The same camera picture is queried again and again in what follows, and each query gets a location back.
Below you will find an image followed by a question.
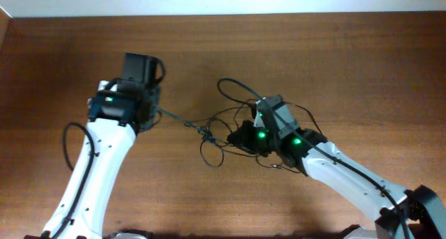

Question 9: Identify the black USB-A cable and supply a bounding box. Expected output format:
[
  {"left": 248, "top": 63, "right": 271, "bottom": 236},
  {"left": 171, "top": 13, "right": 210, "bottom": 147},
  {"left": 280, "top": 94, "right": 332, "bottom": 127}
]
[{"left": 155, "top": 106, "right": 217, "bottom": 142}]

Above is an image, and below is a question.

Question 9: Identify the thin black micro-USB cable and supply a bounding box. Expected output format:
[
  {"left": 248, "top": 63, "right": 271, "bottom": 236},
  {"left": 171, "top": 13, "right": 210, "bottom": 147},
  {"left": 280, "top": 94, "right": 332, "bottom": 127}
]
[{"left": 199, "top": 99, "right": 325, "bottom": 174}]

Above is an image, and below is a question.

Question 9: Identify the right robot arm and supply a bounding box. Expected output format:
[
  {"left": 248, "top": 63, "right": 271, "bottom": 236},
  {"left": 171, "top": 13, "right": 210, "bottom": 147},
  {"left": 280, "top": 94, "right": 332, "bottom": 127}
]
[{"left": 227, "top": 95, "right": 445, "bottom": 238}]

